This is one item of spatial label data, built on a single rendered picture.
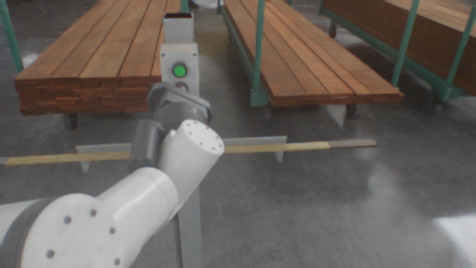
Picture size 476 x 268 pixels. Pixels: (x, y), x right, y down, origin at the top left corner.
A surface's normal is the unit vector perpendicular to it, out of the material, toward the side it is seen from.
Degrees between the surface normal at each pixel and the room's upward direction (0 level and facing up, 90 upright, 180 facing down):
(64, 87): 90
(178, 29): 90
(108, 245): 70
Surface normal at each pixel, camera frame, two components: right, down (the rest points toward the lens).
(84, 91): 0.14, 0.52
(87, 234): 0.93, -0.18
